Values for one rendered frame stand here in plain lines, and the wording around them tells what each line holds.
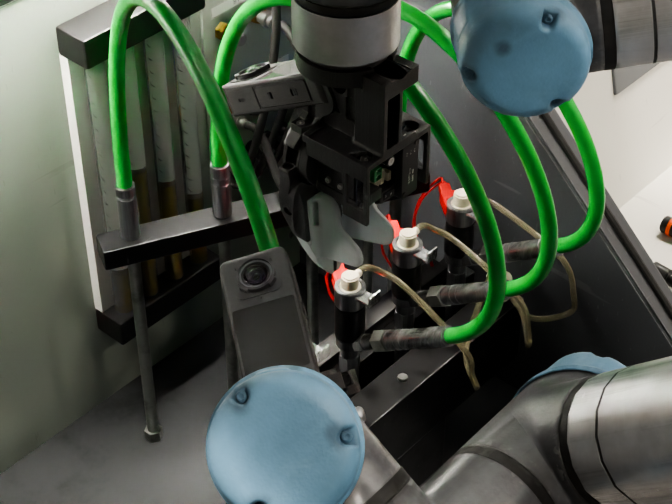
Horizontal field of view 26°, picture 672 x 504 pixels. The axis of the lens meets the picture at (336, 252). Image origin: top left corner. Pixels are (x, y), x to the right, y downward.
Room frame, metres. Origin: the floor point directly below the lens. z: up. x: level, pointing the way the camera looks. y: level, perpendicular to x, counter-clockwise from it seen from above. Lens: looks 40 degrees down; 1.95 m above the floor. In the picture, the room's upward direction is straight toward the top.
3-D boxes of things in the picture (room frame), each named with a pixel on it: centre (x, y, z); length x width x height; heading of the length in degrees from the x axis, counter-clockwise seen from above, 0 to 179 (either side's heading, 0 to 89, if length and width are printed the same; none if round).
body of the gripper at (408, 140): (0.86, -0.01, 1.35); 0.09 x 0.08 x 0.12; 48
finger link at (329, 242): (0.85, 0.00, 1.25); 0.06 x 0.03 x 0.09; 48
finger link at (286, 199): (0.86, 0.02, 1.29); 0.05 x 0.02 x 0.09; 138
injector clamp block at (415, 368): (1.00, -0.04, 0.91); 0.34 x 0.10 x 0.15; 138
